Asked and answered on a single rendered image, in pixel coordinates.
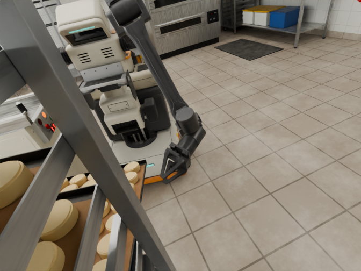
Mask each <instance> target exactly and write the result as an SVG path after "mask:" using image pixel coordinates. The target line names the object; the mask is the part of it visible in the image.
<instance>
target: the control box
mask: <svg viewBox="0 0 361 271"><path fill-rule="evenodd" d="M42 112H44V113H45V114H46V117H44V116H43V115H42ZM38 119H40V120H41V121H42V125H40V124H39V122H38ZM31 121H32V122H33V124H32V125H31V126H30V127H31V128H32V129H33V130H34V132H35V133H36V134H37V135H38V136H39V138H40V139H41V140H42V141H43V143H44V144H45V143H48V142H50V140H51V138H52V135H53V133H54V131H53V130H52V128H53V129H54V130H55V128H56V125H55V123H54V122H53V121H52V120H51V119H50V116H49V114H48V113H47V112H46V110H45V109H44V107H43V106H42V105H41V104H40V105H39V107H38V108H37V110H36V112H35V113H34V115H33V116H32V118H31ZM46 124H49V125H50V129H47V128H46ZM53 124H54V126H55V128H54V126H53ZM51 127H52V128H51Z"/></svg>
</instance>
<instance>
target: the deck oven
mask: <svg viewBox="0 0 361 271"><path fill-rule="evenodd" d="M143 2H144V4H145V6H146V8H147V10H148V12H149V14H150V16H151V20H150V21H148V22H146V23H145V26H146V29H147V32H148V35H149V37H150V39H151V41H152V43H153V45H154V47H155V49H156V51H157V52H158V54H159V56H160V58H161V60H164V59H167V58H170V57H173V56H176V55H180V54H183V53H186V52H189V51H192V50H195V49H199V48H202V47H205V46H208V45H212V44H215V43H217V42H219V37H220V36H221V26H220V5H219V0H143Z"/></svg>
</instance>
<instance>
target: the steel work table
mask: <svg viewBox="0 0 361 271"><path fill-rule="evenodd" d="M334 3H335V0H331V2H330V7H329V11H328V15H327V20H326V23H325V24H321V23H310V22H302V16H303V12H304V6H305V0H301V4H300V11H299V18H298V24H296V25H293V26H290V27H287V28H275V27H270V26H269V25H268V26H260V25H255V24H246V23H243V22H239V23H236V0H233V21H234V34H236V25H242V26H249V27H255V28H262V29H266V30H272V31H279V32H285V33H292V34H296V35H295V42H294V48H297V46H298V41H299V34H300V33H304V32H307V31H310V30H313V29H315V28H318V27H321V26H325V27H324V31H323V36H322V38H323V39H325V38H326V35H327V31H328V27H329V22H330V18H331V14H332V11H333V7H334ZM258 5H259V0H257V2H256V6H258Z"/></svg>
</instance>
